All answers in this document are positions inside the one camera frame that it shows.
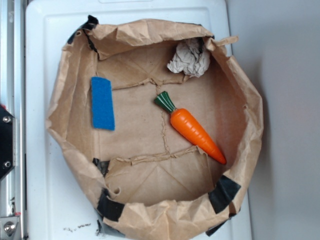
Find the white paper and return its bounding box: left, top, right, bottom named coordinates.
left=167, top=37, right=211, bottom=78

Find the brown paper bag tray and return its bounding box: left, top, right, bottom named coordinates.
left=46, top=16, right=264, bottom=240

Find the orange toy carrot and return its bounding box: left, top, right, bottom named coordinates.
left=154, top=91, right=227, bottom=165

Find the blue sponge strip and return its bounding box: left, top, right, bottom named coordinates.
left=91, top=76, right=115, bottom=131

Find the white plastic board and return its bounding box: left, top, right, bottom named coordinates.
left=24, top=0, right=253, bottom=240

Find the black metal bracket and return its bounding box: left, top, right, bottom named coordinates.
left=0, top=104, right=16, bottom=181

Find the aluminium frame rail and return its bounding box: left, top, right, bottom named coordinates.
left=0, top=0, right=29, bottom=240

